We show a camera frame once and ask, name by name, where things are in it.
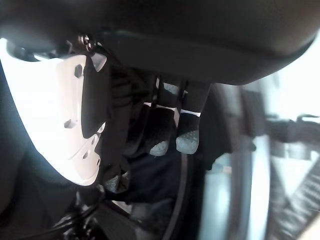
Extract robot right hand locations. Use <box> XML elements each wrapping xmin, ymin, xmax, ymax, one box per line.
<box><xmin>0</xmin><ymin>0</ymin><xmax>320</xmax><ymax>187</ymax></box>

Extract grey front-load washing machine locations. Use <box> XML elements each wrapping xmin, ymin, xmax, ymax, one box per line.
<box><xmin>162</xmin><ymin>49</ymin><xmax>320</xmax><ymax>240</ymax></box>

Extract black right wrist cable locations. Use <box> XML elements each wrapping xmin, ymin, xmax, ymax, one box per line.
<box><xmin>53</xmin><ymin>184</ymin><xmax>107</xmax><ymax>240</ymax></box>

